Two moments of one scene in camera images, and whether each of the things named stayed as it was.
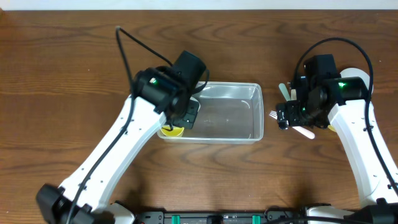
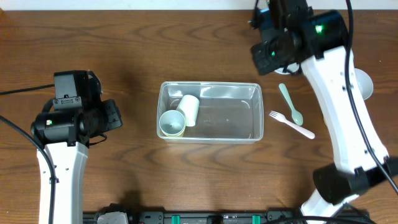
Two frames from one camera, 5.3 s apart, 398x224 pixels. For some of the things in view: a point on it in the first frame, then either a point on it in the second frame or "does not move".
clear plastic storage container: (229, 113) does not move
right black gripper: (286, 112) -> (265, 59)
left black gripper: (190, 115) -> (112, 113)
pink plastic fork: (303, 130) does not move
